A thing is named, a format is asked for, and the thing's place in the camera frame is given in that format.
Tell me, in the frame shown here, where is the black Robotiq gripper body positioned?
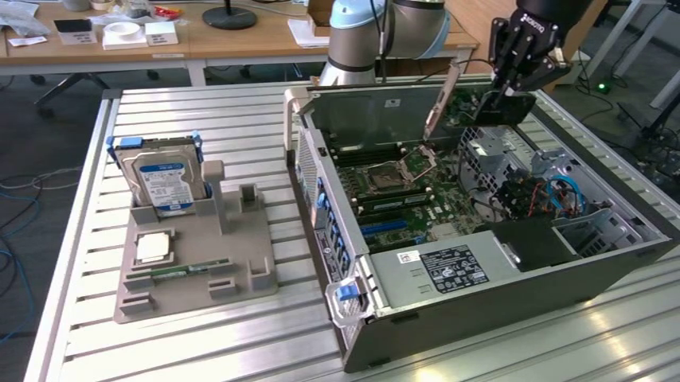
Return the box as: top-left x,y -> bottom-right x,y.
506,0 -> 592,80

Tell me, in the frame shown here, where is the green expansion card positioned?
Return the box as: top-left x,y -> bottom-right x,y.
423,60 -> 537,144

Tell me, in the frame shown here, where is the wooden cabinet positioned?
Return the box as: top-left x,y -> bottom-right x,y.
443,0 -> 610,93

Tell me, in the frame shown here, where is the brown cardboard box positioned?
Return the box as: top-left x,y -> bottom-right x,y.
307,0 -> 335,27

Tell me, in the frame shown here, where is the white paper stack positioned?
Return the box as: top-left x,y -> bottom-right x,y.
287,18 -> 331,49

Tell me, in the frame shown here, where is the CPU socket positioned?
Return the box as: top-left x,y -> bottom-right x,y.
361,161 -> 413,196

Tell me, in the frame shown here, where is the silver disk bay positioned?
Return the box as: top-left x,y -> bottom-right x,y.
549,206 -> 646,259

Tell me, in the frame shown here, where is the RAM stick with white label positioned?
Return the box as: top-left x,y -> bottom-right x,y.
358,193 -> 433,218

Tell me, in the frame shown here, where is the black plastic air shroud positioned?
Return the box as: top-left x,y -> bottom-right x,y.
487,217 -> 581,274

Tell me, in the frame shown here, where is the green motherboard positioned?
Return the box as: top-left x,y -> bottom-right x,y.
328,138 -> 479,254

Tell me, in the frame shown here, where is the wooden desk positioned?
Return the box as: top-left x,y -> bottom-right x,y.
184,0 -> 481,87
0,0 -> 192,76

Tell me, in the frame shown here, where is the black round lamp base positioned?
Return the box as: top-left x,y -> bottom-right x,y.
200,0 -> 259,30

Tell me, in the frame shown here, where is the grey power supply unit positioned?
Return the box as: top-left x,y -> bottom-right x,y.
366,232 -> 526,310

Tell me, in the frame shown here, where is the plain white box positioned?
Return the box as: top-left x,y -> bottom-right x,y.
143,21 -> 179,47

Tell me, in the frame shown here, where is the open dark PC case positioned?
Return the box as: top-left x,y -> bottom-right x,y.
283,70 -> 680,375

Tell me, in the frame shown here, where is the flat white box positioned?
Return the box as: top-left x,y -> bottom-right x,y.
101,31 -> 149,51

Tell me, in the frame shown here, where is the white tape roll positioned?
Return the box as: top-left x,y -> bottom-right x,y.
104,21 -> 140,40

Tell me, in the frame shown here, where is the hard disk with blue caddy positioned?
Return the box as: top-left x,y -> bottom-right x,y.
104,134 -> 214,218

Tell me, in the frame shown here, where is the white box with black top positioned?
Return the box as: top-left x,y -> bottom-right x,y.
55,18 -> 97,45

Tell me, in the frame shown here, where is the silver CPU chip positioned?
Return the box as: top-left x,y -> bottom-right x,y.
135,233 -> 174,263

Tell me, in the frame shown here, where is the green RAM stick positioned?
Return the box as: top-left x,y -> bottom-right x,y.
127,258 -> 232,282

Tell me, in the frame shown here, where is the black office chair base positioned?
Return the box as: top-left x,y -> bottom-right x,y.
32,70 -> 160,117

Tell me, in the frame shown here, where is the grey plastic parts rack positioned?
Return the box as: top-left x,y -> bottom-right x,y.
112,158 -> 280,325

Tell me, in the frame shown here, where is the clear plastic bag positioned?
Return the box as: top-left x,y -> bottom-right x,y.
0,2 -> 52,37

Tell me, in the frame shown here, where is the white desk frame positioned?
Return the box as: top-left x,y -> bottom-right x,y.
581,0 -> 680,109

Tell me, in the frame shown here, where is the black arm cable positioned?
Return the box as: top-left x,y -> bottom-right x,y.
371,0 -> 395,83

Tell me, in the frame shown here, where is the blue SATA wire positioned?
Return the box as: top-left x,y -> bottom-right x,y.
548,173 -> 586,219

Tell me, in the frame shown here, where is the blue floor cable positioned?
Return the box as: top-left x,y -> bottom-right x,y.
0,190 -> 43,343

